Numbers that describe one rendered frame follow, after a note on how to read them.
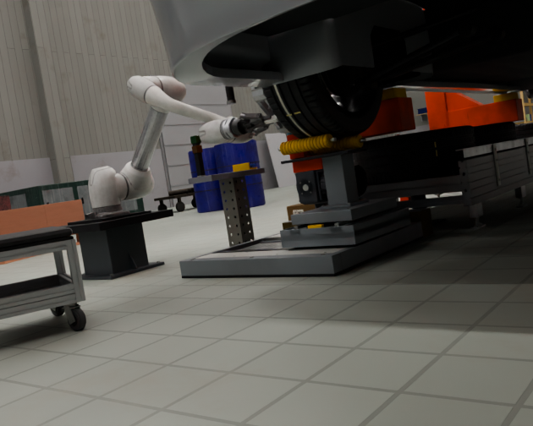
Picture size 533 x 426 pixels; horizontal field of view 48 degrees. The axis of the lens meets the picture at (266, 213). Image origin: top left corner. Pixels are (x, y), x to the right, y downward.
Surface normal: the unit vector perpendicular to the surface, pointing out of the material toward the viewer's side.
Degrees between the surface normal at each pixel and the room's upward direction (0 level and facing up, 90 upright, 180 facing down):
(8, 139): 90
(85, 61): 90
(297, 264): 90
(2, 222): 90
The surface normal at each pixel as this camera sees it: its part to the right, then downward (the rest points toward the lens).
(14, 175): 0.78, -0.08
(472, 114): -0.62, 0.15
